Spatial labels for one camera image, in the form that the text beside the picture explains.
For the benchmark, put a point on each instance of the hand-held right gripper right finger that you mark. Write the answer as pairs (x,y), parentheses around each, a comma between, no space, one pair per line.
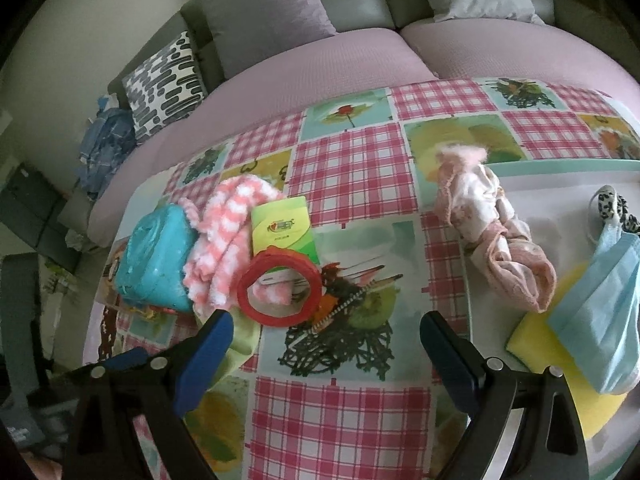
(450,365)

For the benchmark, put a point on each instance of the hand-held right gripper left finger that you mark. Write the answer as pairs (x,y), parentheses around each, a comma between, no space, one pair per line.
(206,355)

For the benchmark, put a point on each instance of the pink white fuzzy sock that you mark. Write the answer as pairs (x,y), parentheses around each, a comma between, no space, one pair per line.
(225,240)

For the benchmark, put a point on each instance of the pale pink cloth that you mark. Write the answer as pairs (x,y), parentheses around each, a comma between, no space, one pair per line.
(492,230)

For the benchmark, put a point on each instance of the blue face mask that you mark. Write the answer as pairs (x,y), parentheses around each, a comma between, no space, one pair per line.
(597,310)

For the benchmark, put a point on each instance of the white tray with teal rim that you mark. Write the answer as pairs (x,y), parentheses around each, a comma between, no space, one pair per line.
(540,195)

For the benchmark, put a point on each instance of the leopard print scrunchie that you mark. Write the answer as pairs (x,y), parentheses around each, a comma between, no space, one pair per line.
(617,205)

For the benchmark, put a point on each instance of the light green cloth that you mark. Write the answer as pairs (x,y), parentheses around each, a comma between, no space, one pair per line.
(240,345)

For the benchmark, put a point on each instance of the teal plastic box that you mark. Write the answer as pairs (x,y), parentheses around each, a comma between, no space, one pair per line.
(155,260)

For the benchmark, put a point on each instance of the yellow sponge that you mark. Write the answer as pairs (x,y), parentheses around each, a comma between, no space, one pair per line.
(570,375)

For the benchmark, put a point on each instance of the green card packet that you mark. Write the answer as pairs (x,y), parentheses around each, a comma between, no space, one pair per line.
(282,230)

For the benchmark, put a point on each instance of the printed checkered tablecloth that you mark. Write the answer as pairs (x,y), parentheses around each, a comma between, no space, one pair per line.
(360,175)

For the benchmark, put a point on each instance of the dark cabinet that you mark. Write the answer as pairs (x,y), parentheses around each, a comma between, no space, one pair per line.
(25,240)

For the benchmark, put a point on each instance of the blue denim clothing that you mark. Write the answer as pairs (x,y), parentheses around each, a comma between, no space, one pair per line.
(107,145)

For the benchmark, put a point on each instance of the white grey patterned cushion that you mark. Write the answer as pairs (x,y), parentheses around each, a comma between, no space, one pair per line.
(165,85)

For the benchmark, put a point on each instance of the pink sofa cover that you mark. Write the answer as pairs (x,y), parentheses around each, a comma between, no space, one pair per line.
(360,60)

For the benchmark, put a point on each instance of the purple cushion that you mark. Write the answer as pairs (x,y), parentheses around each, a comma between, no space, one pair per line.
(265,20)

